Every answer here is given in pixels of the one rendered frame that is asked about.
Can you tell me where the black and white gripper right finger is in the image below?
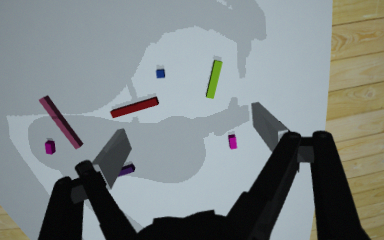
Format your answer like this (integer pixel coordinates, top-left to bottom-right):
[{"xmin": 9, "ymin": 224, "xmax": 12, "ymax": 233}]
[{"xmin": 206, "ymin": 102, "xmax": 371, "ymax": 240}]

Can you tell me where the small blue block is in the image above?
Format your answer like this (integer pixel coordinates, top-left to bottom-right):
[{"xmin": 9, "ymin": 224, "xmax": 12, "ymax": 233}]
[{"xmin": 156, "ymin": 69, "xmax": 165, "ymax": 78}]

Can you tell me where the dark red rod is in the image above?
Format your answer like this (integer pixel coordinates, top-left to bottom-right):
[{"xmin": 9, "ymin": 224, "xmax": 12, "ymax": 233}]
[{"xmin": 110, "ymin": 96, "xmax": 159, "ymax": 118}]

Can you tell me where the magenta rectangular block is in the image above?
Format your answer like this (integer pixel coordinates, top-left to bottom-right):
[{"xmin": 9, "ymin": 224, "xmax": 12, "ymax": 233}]
[
  {"xmin": 228, "ymin": 134, "xmax": 237, "ymax": 149},
  {"xmin": 45, "ymin": 140, "xmax": 56, "ymax": 154}
]

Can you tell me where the lime green rod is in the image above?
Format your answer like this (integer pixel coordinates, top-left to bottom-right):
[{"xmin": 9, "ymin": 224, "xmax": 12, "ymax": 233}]
[{"xmin": 206, "ymin": 60, "xmax": 223, "ymax": 99}]

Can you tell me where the purple rod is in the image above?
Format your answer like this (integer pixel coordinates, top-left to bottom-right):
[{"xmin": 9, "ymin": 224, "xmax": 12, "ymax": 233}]
[{"xmin": 118, "ymin": 164, "xmax": 135, "ymax": 177}]

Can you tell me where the pink rod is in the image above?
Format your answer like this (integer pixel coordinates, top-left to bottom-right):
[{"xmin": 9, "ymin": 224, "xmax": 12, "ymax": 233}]
[{"xmin": 39, "ymin": 95, "xmax": 83, "ymax": 149}]

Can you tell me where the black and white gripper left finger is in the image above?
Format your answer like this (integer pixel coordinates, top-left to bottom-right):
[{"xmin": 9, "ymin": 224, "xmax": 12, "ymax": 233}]
[{"xmin": 38, "ymin": 129, "xmax": 142, "ymax": 240}]

